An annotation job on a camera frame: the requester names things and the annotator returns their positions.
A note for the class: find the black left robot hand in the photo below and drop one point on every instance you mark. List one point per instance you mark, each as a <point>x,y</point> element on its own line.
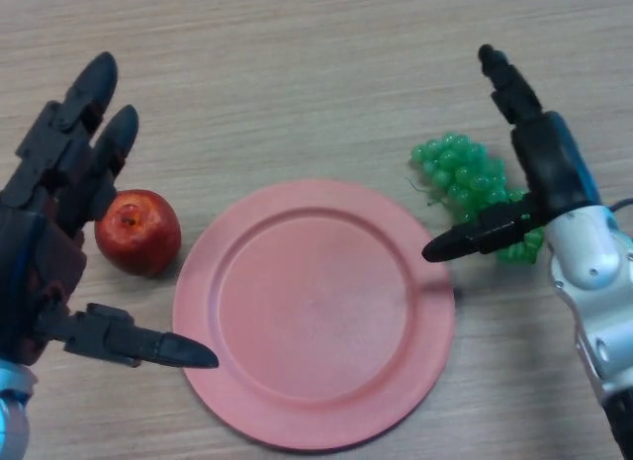
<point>44,183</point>

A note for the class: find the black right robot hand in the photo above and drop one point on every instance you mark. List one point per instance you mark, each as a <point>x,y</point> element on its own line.
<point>554,163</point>

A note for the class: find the green grape bunch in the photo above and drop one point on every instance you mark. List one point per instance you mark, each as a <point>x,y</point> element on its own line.
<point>460,168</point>

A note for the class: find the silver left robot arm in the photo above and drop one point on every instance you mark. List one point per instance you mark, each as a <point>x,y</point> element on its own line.
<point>12,415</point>

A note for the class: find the pink round plate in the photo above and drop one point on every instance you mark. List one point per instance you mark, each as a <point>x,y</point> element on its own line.
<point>311,321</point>

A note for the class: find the red apple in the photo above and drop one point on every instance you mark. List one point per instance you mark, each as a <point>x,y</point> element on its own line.
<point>138,237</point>

